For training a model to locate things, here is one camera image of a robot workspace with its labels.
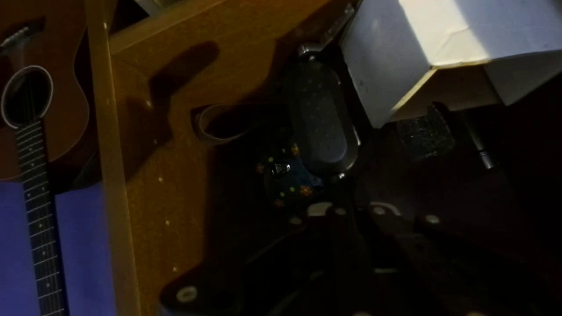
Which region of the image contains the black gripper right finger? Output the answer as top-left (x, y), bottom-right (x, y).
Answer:
top-left (374, 103), bottom-right (551, 316)

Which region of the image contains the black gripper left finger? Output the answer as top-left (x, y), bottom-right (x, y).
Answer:
top-left (286, 57), bottom-right (365, 316)

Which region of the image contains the white cardboard box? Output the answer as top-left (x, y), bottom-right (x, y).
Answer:
top-left (341, 0), bottom-right (562, 129)

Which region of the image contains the brown wooden cabinet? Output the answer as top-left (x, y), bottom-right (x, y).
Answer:
top-left (84, 0), bottom-right (365, 316)

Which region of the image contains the brown acoustic guitar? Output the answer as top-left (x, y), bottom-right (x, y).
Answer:
top-left (0, 15), bottom-right (95, 316)

